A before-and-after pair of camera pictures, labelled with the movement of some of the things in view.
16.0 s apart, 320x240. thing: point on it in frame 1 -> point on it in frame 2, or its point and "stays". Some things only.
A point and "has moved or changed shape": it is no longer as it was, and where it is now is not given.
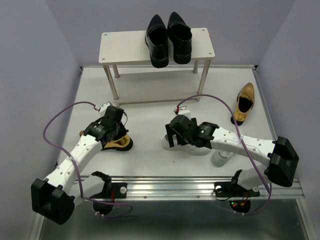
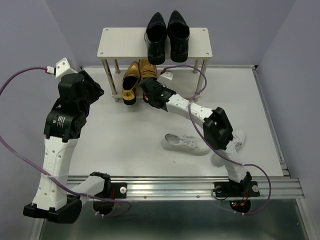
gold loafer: [123, 143] -> [131, 78]
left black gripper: [122, 132] -> [97, 92]
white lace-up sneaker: [187, 148] stays
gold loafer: [245, 102] -> [147, 69]
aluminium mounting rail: [194, 188] stays
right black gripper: [170, 131] -> [159, 84]
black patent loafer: [156, 39] has moved or changed shape
